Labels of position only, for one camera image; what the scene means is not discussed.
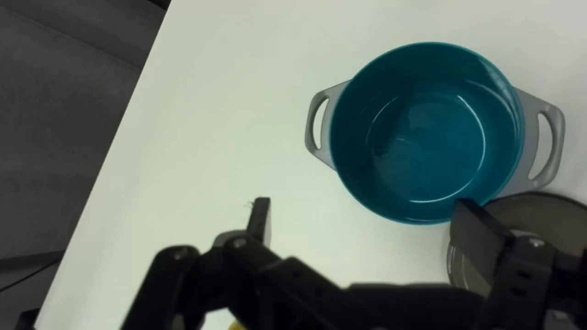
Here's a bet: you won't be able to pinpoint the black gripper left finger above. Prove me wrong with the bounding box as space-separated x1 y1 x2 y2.
118 197 345 330

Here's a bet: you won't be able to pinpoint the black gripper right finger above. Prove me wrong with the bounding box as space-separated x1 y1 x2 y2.
450 199 587 330

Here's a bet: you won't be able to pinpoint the teal pot grey handles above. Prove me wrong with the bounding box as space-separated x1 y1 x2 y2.
303 41 567 226

